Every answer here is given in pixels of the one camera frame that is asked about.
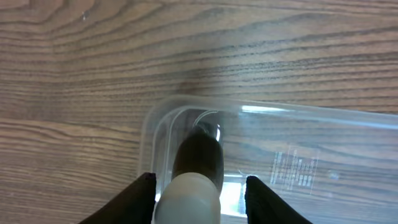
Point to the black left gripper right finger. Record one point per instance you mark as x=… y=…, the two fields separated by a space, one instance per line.
x=264 y=206

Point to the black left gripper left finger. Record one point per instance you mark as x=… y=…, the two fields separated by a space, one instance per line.
x=134 y=205

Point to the dark bottle white cap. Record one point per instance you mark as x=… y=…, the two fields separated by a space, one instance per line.
x=193 y=195

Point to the clear plastic container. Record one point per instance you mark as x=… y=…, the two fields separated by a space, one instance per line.
x=330 y=165

